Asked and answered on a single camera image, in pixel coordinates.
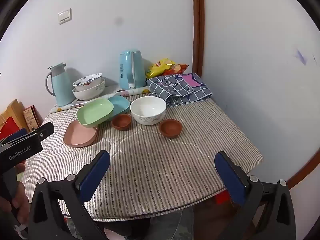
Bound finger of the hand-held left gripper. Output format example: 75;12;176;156
0;128;27;145
28;122;55;141

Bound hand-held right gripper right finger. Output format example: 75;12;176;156
214;151;297;240

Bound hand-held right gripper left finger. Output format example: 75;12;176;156
27;150;110;240

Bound pink plate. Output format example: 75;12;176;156
63;119;98;148

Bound green plate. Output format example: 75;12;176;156
76;98;114;128

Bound small brown clay bowl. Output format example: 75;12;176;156
111;114;132;131
158;119;182;138

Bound blue plate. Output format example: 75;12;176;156
106;95;131;122

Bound white bowl with grey pattern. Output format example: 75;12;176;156
130;96;167;125

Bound person's left hand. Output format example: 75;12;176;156
0;163;30;227

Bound red paper bag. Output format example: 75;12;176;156
0;116;22;140

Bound patterned gift box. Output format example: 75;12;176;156
23;106;42;132

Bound red plastic object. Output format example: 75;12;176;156
216;191;234;205

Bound brown cardboard boxes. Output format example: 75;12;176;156
0;99;29;130

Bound light blue thermos jug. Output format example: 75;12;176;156
45;63;75;107

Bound large white bowl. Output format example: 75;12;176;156
72;79;106;101

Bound striped quilted tablecloth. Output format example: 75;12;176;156
21;90;264;220

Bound blue patterned white bowl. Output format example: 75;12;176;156
72;73;103;92

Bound brown wooden baseboard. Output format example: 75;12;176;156
286;147;320;190

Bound fruit print rolled mat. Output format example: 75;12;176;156
49;86;152;114

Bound grey checked cloth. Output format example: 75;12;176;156
146;73;213;107

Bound light blue electric kettle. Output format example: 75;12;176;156
119;50;147;90

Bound red snack bag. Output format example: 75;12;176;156
164;64;190;77

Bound yellow chip bag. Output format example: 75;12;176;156
146;58;177;79

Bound brown wooden door trim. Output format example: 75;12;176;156
191;0;205;78

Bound white light switch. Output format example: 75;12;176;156
58;7;72;25

